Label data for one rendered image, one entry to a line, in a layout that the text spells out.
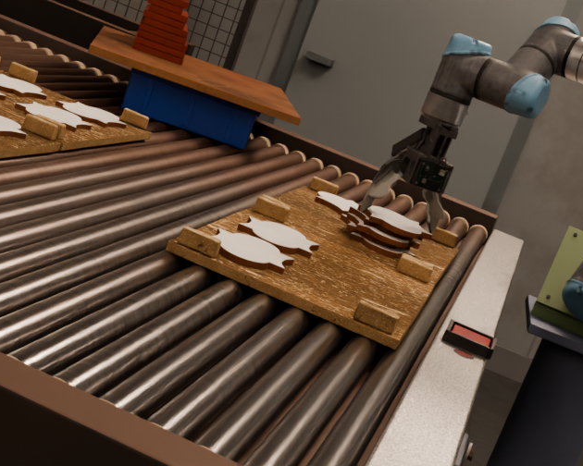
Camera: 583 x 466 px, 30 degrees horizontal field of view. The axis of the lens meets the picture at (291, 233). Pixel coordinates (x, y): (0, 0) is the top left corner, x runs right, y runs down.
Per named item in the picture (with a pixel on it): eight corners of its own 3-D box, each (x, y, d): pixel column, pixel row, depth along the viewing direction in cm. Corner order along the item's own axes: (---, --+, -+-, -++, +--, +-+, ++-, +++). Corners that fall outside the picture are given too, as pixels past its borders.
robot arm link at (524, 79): (564, 58, 186) (506, 37, 191) (531, 96, 181) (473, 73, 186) (559, 93, 192) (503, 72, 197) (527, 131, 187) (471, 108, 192)
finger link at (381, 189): (359, 206, 193) (402, 175, 193) (350, 197, 198) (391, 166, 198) (368, 219, 194) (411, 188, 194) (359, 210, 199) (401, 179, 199)
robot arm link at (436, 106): (423, 87, 196) (463, 102, 199) (414, 112, 197) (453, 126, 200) (437, 95, 189) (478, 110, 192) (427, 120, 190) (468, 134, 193)
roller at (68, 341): (374, 200, 285) (381, 182, 284) (-8, 431, 98) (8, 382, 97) (357, 193, 286) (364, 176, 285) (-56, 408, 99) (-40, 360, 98)
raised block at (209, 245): (217, 257, 155) (224, 240, 155) (214, 260, 153) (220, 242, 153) (179, 241, 156) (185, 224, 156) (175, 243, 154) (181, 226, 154)
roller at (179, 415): (428, 222, 282) (436, 204, 281) (142, 503, 95) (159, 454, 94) (411, 215, 283) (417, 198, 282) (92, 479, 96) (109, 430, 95)
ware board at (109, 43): (279, 94, 301) (281, 88, 301) (298, 126, 253) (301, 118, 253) (102, 31, 292) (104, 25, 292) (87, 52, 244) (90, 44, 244)
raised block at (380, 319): (393, 333, 151) (401, 314, 150) (391, 337, 149) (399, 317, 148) (353, 316, 152) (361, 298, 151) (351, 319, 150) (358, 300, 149)
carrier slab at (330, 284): (431, 293, 188) (435, 285, 188) (395, 350, 149) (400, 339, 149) (246, 214, 194) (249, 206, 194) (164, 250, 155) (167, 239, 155)
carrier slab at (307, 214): (456, 256, 228) (459, 249, 227) (429, 292, 188) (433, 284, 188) (302, 192, 234) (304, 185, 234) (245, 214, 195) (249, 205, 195)
